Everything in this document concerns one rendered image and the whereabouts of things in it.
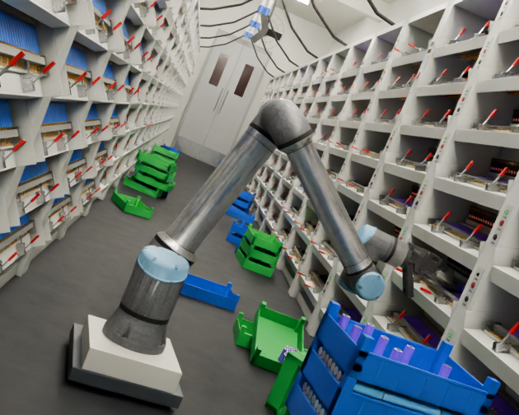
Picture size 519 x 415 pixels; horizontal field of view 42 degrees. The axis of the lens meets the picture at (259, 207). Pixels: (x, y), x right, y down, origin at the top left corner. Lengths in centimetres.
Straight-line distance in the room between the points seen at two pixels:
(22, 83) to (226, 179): 73
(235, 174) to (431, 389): 102
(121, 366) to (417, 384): 89
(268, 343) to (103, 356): 102
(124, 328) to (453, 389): 98
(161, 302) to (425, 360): 78
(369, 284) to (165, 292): 61
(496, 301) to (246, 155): 84
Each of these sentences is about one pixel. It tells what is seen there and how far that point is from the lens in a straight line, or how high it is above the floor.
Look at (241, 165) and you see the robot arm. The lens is 207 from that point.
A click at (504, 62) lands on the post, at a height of 141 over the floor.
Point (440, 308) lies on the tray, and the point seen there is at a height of 54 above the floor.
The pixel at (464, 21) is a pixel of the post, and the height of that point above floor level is 167.
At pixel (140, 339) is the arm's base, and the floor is 16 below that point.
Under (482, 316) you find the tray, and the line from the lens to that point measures 201.
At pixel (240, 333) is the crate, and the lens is 276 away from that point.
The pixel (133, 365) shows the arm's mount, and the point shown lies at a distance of 190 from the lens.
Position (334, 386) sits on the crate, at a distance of 128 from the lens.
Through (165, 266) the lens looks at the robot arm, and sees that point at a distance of 191.
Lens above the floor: 82
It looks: 6 degrees down
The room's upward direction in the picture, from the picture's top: 23 degrees clockwise
